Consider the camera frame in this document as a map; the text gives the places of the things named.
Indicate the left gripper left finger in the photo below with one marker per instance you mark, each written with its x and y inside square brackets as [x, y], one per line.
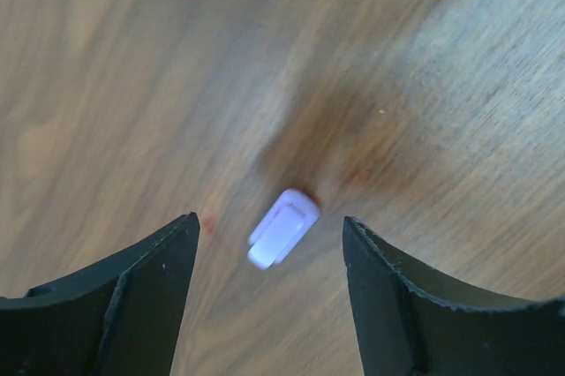
[119, 316]

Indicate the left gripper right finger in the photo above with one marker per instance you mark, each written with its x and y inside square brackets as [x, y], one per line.
[412, 319]

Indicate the purple eraser cap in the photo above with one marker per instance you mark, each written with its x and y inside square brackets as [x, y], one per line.
[280, 230]

